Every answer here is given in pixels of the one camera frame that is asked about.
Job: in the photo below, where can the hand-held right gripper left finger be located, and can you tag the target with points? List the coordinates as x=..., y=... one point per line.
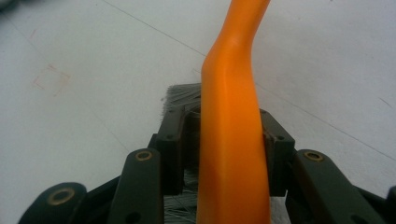
x=172, y=149

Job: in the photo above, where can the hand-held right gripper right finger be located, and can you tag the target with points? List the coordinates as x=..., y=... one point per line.
x=278, y=155

